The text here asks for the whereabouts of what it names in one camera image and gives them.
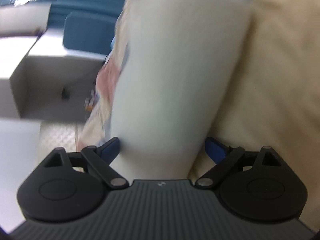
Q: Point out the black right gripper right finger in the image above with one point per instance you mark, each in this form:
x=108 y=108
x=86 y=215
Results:
x=224 y=157

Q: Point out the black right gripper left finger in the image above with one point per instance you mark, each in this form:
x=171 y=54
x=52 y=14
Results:
x=99 y=160

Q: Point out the cream blue striped fleece sweater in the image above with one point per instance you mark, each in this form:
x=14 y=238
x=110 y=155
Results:
x=181 y=56

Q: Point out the cream quilted headboard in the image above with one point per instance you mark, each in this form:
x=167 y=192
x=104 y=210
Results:
x=58 y=134

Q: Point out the grey white wardrobe cabinet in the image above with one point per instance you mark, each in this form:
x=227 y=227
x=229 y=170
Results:
x=34 y=71

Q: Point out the blue upholstered chair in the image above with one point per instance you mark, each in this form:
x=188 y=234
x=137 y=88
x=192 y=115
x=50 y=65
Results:
x=89 y=31

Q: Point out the black wall charger with cable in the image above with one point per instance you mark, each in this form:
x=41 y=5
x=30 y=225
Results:
x=77 y=87

